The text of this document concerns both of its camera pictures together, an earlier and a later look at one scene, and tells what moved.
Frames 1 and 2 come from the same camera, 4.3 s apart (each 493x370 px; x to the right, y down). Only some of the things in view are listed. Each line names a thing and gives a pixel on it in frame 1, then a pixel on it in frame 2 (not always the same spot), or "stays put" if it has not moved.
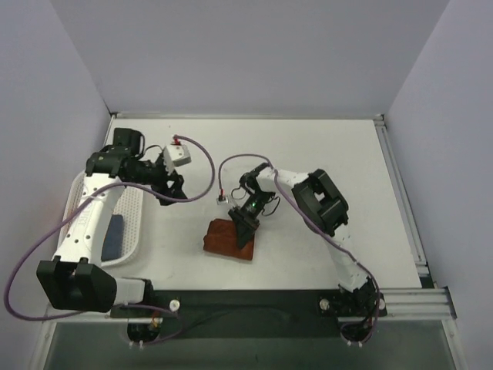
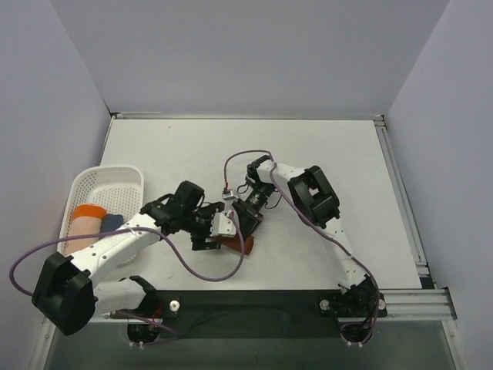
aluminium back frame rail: (243, 116) stays put
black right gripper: (243, 216) stays put
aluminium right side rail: (400, 196) stays put
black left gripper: (169, 183) -> (201, 234)
